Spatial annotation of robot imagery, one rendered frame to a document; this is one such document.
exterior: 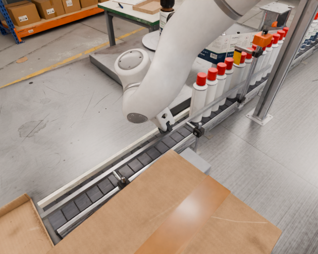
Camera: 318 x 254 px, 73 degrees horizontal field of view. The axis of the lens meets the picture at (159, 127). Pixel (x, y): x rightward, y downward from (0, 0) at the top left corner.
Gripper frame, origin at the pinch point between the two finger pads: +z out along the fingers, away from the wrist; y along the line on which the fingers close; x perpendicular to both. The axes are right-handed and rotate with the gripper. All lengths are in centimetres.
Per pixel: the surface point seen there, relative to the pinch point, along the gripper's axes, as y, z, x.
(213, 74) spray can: -1.5, -5.2, -24.8
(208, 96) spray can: -1.9, 2.7, -20.9
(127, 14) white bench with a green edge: 138, 42, -72
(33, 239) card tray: -0.1, -6.4, 49.5
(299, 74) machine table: -11, 42, -83
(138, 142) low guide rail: 2.9, -0.4, 9.6
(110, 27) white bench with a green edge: 174, 63, -65
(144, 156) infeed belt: -1.1, 2.5, 11.5
